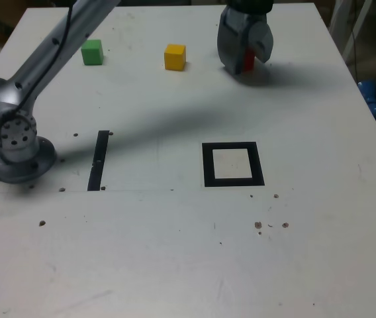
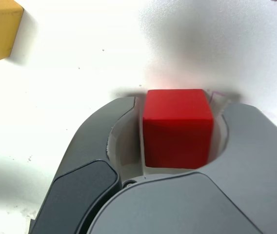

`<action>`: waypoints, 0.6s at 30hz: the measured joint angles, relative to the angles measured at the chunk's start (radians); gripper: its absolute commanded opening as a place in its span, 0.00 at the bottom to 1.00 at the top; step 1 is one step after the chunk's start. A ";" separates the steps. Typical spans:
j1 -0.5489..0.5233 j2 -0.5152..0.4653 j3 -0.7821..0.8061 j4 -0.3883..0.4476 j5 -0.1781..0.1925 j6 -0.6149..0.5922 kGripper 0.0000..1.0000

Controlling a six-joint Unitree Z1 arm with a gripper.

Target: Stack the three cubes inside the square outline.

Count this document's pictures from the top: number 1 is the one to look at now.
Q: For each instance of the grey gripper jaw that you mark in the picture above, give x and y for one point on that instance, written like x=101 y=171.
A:
x=232 y=43
x=262 y=39

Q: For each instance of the red cube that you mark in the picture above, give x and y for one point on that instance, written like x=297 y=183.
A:
x=249 y=61

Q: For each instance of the yellow cube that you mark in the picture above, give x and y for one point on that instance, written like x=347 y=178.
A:
x=174 y=59

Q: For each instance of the green cube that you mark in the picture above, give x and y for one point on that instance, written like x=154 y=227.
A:
x=92 y=53

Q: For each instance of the black tape square outline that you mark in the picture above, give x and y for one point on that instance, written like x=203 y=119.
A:
x=208 y=165

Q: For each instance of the blue round object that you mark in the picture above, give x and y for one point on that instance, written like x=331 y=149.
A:
x=370 y=92

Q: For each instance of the black tape strip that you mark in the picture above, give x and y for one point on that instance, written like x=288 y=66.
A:
x=98 y=159

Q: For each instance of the white metal frame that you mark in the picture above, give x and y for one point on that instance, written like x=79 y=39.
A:
x=336 y=13

